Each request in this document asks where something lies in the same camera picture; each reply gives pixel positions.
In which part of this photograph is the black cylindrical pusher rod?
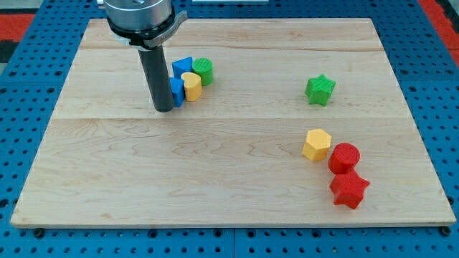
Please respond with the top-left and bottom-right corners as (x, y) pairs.
(138, 46), (174, 113)

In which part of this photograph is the yellow heart block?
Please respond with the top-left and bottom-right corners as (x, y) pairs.
(181, 72), (202, 102)

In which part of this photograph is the green star block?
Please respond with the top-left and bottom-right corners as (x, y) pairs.
(305, 74), (336, 106)

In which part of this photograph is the red star block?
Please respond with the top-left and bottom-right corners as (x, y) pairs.
(329, 168), (370, 209)

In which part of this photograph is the blue triangle block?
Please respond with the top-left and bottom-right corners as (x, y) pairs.
(171, 57), (193, 79)

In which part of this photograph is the blue cube block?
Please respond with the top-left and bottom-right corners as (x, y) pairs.
(169, 77), (185, 108)

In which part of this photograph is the green cylinder block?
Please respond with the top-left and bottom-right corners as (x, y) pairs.
(191, 57), (214, 86)

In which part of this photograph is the wooden board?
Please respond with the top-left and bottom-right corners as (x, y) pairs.
(11, 18), (456, 229)

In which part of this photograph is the yellow hexagon block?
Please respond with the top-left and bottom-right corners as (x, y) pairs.
(302, 129), (332, 161)

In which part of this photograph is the red cylinder block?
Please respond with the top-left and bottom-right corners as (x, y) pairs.
(328, 143), (361, 174)

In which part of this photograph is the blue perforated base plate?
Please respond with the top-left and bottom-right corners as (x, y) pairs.
(1, 0), (458, 257)

